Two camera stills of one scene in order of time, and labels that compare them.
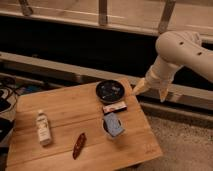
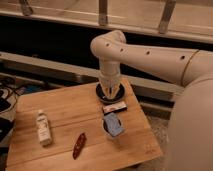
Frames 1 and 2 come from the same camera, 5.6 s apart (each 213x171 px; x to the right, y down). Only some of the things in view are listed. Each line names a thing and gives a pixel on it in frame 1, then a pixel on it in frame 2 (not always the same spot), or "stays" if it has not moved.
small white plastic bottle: [43, 128] stays
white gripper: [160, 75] → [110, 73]
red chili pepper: [79, 145] stays
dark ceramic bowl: [110, 91] stays
